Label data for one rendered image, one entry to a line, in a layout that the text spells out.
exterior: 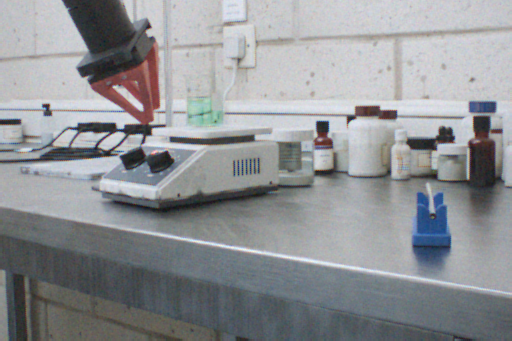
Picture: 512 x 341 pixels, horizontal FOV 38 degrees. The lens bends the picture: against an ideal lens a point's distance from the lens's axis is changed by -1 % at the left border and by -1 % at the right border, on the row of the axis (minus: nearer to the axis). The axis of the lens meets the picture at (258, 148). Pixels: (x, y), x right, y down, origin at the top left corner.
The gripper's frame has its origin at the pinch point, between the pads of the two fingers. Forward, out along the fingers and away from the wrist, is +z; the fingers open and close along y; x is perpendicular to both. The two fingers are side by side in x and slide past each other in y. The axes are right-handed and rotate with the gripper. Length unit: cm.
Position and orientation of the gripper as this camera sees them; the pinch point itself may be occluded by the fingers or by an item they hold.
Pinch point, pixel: (148, 110)
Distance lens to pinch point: 89.5
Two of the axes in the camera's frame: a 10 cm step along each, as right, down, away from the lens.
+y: 1.0, -4.8, 8.7
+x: -9.2, 3.0, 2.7
